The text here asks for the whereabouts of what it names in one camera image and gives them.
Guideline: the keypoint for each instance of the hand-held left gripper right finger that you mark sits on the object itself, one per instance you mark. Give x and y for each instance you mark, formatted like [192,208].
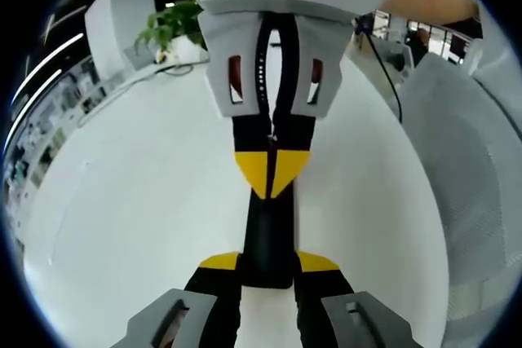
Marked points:
[338,315]

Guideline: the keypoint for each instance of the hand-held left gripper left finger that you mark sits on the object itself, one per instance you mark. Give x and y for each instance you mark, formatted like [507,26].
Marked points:
[195,315]

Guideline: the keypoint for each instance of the black remote control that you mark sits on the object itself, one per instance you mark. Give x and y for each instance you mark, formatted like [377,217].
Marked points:
[271,238]

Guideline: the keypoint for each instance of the green leafy plant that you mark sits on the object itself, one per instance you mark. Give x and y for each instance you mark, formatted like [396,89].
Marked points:
[171,26]

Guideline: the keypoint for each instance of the white plant pot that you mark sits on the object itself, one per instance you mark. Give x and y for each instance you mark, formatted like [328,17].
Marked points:
[187,50]

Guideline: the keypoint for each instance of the background office desks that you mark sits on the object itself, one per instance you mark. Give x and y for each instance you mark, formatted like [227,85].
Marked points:
[412,42]

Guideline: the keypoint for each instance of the white square pillar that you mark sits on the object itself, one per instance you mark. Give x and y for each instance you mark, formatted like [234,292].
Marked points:
[118,26]

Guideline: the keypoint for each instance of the person's white sleeve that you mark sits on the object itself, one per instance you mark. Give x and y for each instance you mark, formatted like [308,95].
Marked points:
[497,46]

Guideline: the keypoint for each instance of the white cabinet row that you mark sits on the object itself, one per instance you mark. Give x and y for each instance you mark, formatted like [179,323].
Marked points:
[53,128]

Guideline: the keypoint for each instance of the ceiling light strips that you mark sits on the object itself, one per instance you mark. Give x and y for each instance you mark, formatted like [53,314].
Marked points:
[41,83]

